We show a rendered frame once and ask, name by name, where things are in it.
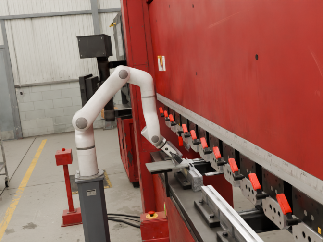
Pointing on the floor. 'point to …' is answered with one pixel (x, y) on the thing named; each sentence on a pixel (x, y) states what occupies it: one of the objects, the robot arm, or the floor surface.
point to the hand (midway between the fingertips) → (178, 159)
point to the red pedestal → (71, 214)
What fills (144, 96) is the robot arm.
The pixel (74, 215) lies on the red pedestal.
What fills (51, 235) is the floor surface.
